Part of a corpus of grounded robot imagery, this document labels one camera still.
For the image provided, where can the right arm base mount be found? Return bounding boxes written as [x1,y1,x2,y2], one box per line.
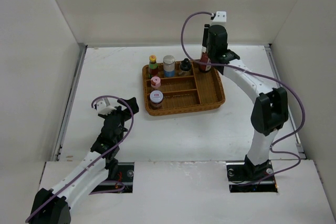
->
[226,156,278,193]

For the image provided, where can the black cap spice shaker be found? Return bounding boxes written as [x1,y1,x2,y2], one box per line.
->
[178,58,192,77]

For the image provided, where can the brown wicker divided basket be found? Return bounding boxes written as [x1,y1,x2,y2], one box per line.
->
[142,61,225,116]

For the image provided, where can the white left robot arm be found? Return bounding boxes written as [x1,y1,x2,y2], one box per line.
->
[25,95,139,223]

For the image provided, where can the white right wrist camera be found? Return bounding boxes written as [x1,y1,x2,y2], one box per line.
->
[210,11,227,27]

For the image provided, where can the pink cap spice bottle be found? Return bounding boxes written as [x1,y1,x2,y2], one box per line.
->
[150,76,161,90]

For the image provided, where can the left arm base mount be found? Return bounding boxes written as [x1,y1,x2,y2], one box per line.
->
[91,163,134,194]

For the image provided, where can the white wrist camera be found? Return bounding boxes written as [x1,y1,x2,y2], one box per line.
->
[210,11,227,27]
[92,97,115,115]

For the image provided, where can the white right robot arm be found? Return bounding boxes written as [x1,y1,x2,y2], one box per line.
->
[203,24,288,183]

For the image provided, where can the green label sauce bottle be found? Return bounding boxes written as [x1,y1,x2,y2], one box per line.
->
[148,55,159,78]

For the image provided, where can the dark soy sauce bottle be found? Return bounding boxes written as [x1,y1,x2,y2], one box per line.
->
[198,46,211,73]

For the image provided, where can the blue label white pepper jar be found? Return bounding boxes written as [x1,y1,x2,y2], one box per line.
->
[163,55,175,78]

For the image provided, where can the white lid spice jar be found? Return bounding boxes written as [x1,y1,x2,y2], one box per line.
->
[150,90,164,109]

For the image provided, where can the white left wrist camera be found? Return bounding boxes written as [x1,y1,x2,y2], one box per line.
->
[92,97,115,115]

